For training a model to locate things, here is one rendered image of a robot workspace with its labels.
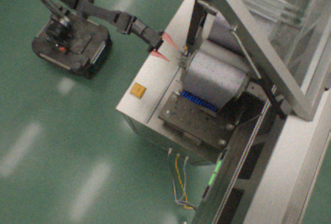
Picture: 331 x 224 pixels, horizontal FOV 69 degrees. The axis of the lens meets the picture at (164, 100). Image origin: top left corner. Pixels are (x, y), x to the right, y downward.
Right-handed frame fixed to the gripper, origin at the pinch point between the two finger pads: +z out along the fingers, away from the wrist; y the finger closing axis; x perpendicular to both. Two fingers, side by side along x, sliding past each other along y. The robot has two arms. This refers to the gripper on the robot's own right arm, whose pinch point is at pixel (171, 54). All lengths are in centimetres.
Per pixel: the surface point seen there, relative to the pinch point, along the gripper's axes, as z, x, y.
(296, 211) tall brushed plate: 67, 18, 13
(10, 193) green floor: -56, -55, 188
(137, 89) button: -11.7, -35.3, 32.9
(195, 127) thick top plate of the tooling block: 27.8, -24.9, 25.9
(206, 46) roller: 7.1, -23.2, -10.0
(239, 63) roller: 24.3, -24.0, -13.2
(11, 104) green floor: -117, -85, 143
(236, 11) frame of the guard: 15, 50, -19
